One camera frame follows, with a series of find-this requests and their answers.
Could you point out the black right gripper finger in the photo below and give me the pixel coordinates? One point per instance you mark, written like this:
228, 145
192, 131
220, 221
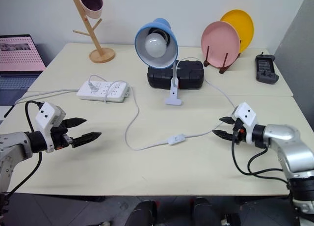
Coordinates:
227, 120
224, 134

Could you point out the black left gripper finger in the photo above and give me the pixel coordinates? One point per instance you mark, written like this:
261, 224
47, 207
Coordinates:
76, 122
86, 138

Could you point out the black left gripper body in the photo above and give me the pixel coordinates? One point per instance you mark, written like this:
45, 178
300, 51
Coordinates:
59, 137

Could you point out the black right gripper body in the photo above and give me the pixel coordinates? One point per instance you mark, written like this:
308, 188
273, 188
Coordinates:
241, 137

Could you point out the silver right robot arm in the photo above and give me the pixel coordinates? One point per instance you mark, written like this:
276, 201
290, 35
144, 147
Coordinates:
292, 147

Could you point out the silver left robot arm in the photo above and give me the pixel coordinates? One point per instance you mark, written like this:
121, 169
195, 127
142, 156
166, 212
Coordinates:
14, 142

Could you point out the blue clip desk lamp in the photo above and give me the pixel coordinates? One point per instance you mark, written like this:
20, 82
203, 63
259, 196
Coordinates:
162, 23

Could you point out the white power plug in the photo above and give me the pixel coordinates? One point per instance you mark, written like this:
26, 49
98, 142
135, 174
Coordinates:
93, 86

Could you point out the white power strip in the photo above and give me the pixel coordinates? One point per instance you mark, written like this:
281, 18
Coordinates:
110, 94

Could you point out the dark wooden plate rack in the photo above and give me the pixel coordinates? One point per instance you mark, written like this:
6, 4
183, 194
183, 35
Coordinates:
222, 70

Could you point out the black plastic tool case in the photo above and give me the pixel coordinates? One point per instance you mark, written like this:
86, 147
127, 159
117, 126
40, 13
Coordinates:
189, 73

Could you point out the black handheld remote controller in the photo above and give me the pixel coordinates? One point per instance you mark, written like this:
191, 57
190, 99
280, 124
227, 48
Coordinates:
266, 67

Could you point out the wooden mug tree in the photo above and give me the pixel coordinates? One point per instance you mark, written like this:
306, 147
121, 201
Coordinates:
101, 55

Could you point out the pink plate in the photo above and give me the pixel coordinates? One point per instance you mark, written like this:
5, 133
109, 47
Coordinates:
219, 43

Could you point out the dark rounded shape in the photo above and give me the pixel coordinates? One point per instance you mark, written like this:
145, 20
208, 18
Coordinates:
141, 213
204, 211

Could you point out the laptop with pink screen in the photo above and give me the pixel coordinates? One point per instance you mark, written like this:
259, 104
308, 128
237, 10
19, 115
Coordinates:
17, 54

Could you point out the yellow plate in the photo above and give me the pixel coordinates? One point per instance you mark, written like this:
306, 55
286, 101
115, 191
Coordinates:
241, 24

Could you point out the white light bulb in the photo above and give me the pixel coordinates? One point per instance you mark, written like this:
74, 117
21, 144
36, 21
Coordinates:
155, 45

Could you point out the pink mug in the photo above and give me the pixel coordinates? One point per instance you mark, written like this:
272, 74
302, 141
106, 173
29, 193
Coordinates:
92, 5

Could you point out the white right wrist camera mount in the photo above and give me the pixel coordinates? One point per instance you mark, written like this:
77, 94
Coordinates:
246, 114

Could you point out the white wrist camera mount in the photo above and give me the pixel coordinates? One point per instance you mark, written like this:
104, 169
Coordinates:
45, 115
246, 114

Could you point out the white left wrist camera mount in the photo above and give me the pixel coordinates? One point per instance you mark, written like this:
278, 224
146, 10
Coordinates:
45, 115

